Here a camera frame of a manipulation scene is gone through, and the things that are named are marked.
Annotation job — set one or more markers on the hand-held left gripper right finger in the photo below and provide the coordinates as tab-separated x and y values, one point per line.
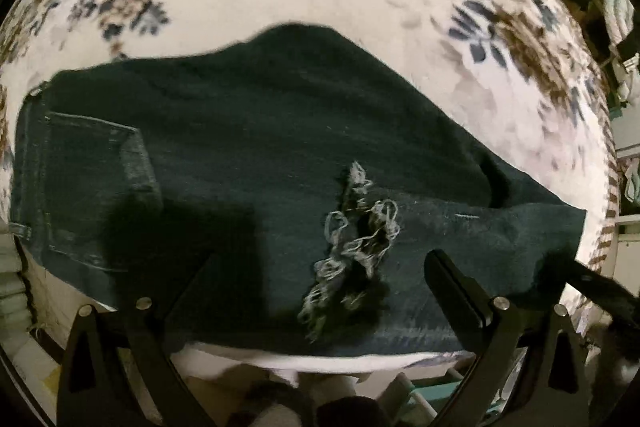
446	278

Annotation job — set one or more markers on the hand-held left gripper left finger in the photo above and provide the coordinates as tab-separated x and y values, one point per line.
184	298

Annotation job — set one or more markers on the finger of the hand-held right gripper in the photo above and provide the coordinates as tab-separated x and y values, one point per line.
602	291

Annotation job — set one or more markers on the dark ripped denim pants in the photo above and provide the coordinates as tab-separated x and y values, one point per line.
280	132

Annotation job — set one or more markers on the teal plastic object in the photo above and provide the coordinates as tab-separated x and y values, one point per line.
430	394

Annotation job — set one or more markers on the white folded cloth stack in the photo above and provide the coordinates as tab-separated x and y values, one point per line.
12	287

